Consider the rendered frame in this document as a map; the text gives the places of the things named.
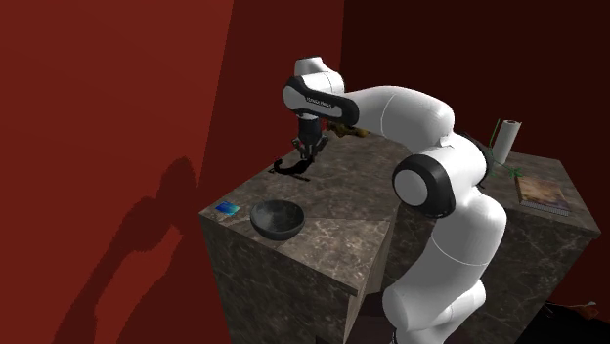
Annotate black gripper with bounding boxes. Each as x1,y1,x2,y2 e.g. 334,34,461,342
291,117,330,161

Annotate brown spiral-bound notebook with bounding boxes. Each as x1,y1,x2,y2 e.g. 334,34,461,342
514,174,573,218

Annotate white paper towel roll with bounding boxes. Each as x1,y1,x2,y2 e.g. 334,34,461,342
491,119,523,165

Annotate dark grey bowl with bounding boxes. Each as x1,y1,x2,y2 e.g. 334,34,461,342
249,199,307,242

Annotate blue card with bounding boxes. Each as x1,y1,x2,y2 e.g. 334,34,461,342
214,201,241,217

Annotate brown lumpy object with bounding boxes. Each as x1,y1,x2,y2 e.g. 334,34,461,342
326,120,370,140

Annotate green paper towel holder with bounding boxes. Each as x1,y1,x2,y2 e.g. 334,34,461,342
485,118,524,180

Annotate orange object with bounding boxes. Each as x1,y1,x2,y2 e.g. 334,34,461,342
543,300,599,321

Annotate black curved object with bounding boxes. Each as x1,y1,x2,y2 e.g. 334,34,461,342
268,158,314,182

